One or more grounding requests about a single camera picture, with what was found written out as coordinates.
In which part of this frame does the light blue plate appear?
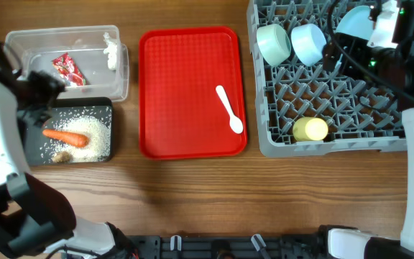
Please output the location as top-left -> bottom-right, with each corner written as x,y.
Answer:
335,6 -> 374,40

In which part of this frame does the red snack wrapper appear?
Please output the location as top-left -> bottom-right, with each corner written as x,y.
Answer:
52,53 -> 86,86

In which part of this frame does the light blue bowl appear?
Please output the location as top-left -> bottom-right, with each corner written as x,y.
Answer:
290,24 -> 327,66

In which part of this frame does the orange carrot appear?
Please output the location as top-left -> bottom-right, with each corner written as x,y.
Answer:
42,129 -> 88,147

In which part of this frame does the white rice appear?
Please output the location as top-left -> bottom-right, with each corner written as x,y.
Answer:
37,106 -> 112,164

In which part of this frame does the brown food scrap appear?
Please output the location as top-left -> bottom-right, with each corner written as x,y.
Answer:
52,151 -> 72,163

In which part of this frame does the mint green bowl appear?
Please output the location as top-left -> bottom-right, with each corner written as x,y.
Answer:
257,24 -> 292,66

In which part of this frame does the white tissue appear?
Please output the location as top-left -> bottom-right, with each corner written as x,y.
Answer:
103,32 -> 118,71

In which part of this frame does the yellow plastic cup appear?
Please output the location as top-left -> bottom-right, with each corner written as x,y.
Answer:
293,117 -> 328,141

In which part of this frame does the white plastic spoon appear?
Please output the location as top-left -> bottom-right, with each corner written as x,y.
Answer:
215,85 -> 244,134

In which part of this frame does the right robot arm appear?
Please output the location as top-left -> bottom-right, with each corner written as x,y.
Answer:
322,1 -> 414,258

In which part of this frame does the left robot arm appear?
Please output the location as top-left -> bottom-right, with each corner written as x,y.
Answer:
0,42 -> 132,258

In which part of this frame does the black waste tray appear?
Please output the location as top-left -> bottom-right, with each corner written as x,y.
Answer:
21,97 -> 114,166

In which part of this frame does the grey dishwasher rack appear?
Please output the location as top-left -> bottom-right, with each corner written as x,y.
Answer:
247,1 -> 406,158

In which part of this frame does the clear plastic bin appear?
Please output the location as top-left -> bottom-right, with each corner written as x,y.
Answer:
5,25 -> 130,101

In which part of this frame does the red serving tray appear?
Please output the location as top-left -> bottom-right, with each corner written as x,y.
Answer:
138,26 -> 247,160

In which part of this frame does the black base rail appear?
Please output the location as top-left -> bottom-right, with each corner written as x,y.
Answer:
120,233 -> 382,259

